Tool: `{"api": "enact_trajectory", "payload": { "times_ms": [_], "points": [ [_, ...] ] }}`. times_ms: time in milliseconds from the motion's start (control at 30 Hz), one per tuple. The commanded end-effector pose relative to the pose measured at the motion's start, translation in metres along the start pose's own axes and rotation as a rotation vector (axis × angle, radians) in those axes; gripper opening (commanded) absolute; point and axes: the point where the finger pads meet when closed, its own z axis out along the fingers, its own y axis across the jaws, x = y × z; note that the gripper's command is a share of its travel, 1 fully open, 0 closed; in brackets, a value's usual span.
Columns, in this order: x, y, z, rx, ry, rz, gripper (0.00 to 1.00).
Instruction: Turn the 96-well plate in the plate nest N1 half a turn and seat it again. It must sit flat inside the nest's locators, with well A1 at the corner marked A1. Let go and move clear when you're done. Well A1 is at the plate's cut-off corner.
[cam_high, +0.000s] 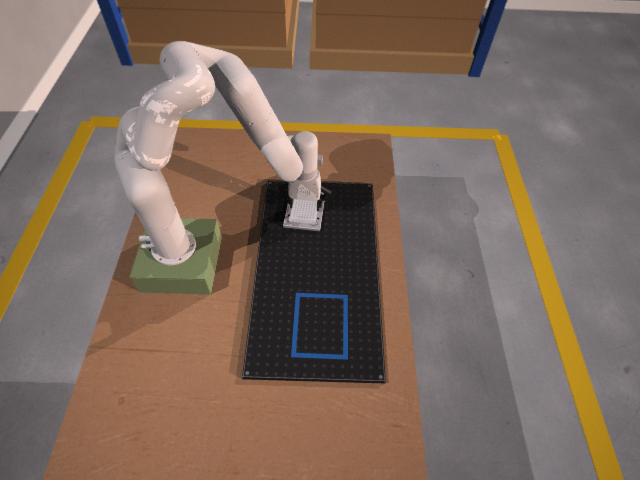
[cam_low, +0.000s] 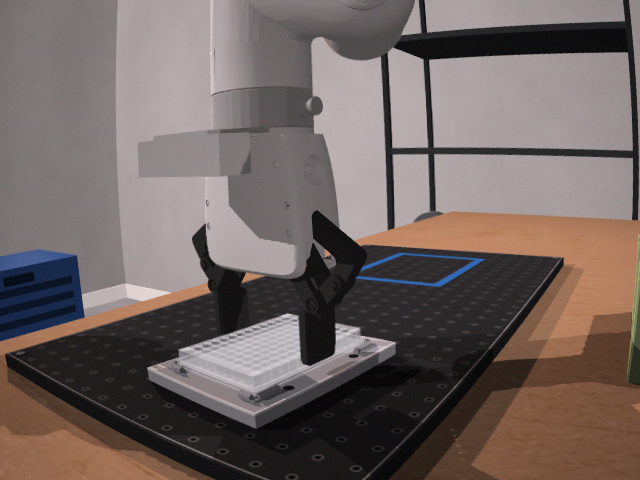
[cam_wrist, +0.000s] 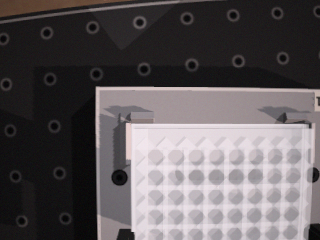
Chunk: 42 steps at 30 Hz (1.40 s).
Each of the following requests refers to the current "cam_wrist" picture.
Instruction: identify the clear well plate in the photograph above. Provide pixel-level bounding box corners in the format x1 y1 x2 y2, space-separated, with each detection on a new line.
131 124 314 240

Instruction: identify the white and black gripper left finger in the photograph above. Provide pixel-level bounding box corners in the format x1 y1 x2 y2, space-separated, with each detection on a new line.
116 229 135 240

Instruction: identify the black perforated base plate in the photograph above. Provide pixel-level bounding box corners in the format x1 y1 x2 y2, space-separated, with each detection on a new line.
0 0 320 240

